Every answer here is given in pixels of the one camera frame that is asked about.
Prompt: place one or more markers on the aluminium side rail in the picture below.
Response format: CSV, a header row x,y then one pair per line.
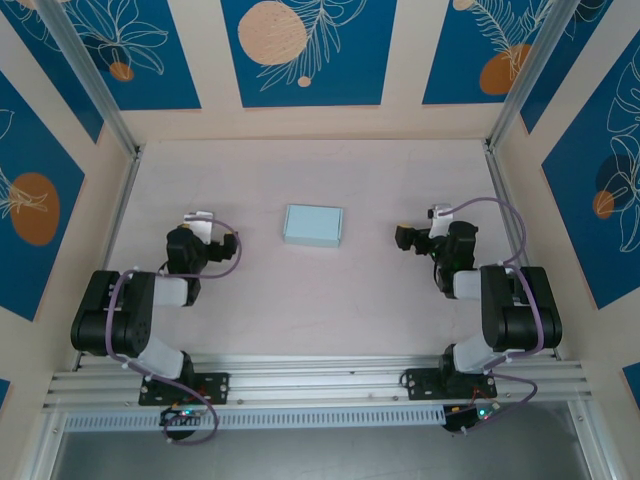
x,y
117,230
515,210

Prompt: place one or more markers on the light teal paper box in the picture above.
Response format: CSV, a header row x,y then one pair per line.
x,y
312,225

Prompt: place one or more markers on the grey metal panel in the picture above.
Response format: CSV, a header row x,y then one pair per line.
x,y
320,455

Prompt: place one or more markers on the small controller circuit board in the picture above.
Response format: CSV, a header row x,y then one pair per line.
x,y
470,415
180,416

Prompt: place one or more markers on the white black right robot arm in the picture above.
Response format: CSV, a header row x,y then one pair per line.
x,y
520,310

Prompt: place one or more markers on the long aluminium mounting rail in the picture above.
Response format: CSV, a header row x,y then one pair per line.
x,y
320,375

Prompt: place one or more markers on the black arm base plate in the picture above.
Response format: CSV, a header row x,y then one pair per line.
x,y
215,387
422,382

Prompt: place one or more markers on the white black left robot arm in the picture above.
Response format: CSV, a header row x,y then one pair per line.
x,y
125,320

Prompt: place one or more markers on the aluminium frame post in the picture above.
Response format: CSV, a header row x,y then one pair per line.
x,y
530,70
95,80

